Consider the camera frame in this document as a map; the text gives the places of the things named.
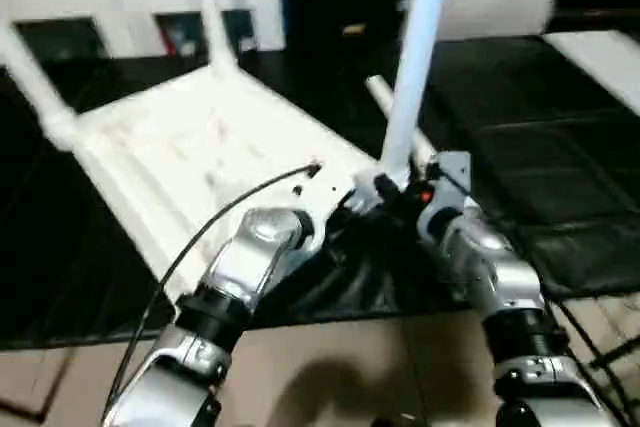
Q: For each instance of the white plastic table leg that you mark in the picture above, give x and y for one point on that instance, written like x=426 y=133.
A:
x=382 y=94
x=35 y=87
x=212 y=12
x=420 y=47

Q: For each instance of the white plastic table top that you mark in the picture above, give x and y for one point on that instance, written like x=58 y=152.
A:
x=175 y=147

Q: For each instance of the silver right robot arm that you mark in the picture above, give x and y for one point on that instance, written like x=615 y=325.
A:
x=500 y=267

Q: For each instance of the black work mat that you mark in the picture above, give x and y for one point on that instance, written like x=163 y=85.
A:
x=525 y=122

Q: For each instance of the white flat board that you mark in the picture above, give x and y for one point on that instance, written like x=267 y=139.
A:
x=600 y=67

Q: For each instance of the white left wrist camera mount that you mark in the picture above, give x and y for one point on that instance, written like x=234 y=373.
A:
x=325 y=192

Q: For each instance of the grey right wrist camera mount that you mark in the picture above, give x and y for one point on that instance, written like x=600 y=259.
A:
x=450 y=182

